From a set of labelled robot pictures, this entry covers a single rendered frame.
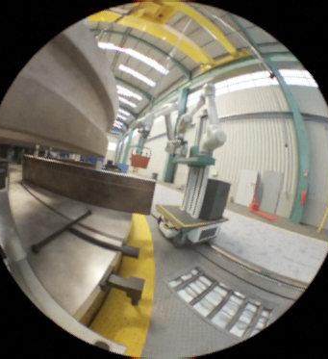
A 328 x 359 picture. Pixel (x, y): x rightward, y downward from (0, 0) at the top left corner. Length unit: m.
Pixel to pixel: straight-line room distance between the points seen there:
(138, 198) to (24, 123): 1.12
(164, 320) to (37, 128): 1.26
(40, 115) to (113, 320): 1.16
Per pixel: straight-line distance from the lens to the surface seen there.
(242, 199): 6.20
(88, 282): 0.54
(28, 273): 0.58
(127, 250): 0.62
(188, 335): 0.83
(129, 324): 0.79
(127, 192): 1.09
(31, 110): 0.78
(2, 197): 0.38
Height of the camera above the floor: 0.78
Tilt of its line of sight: 3 degrees down
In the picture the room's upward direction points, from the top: 12 degrees clockwise
